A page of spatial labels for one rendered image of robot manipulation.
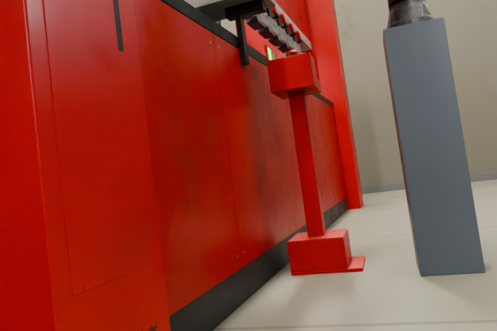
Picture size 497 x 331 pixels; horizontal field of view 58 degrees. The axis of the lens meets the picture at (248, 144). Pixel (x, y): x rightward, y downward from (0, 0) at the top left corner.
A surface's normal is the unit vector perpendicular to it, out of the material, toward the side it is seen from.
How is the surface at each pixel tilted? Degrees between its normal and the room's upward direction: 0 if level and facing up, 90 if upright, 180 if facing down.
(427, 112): 90
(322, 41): 90
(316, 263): 90
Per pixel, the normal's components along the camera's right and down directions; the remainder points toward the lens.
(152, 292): 0.93, -0.15
